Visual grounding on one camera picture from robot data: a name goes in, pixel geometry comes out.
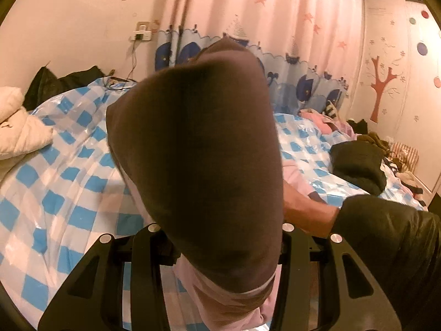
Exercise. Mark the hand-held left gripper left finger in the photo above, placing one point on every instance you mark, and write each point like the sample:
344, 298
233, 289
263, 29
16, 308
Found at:
148, 248

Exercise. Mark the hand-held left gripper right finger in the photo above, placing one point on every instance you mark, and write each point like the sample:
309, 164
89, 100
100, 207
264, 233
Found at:
293, 248

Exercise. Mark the pink and brown jacket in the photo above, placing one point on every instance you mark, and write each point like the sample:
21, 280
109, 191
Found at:
206, 144

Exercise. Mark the pink clothes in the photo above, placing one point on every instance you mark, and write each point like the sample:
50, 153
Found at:
317, 119

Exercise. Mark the pile of mixed clothes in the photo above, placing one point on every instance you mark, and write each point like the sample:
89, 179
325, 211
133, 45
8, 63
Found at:
399, 155

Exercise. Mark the black clothes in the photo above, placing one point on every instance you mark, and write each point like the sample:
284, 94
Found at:
69, 81

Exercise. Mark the blue checked bed with plastic cover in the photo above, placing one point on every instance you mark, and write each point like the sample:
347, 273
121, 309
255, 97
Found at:
69, 186

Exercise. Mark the dark green folded cloth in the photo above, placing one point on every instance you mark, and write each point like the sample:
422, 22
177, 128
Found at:
358, 165

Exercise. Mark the black and white striped cloth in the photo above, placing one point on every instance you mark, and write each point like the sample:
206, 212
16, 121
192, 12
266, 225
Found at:
331, 108

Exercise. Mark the white down jacket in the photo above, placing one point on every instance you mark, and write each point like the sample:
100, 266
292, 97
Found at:
20, 131

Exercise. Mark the white plug adapter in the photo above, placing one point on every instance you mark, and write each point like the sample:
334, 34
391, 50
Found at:
142, 36

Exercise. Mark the white wardrobe with tree sticker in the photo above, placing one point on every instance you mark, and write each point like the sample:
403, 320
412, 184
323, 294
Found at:
396, 58

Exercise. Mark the whale print curtain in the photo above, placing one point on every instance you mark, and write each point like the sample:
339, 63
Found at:
293, 24

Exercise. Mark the white wall socket plate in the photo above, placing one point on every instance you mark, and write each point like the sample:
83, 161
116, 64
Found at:
143, 26

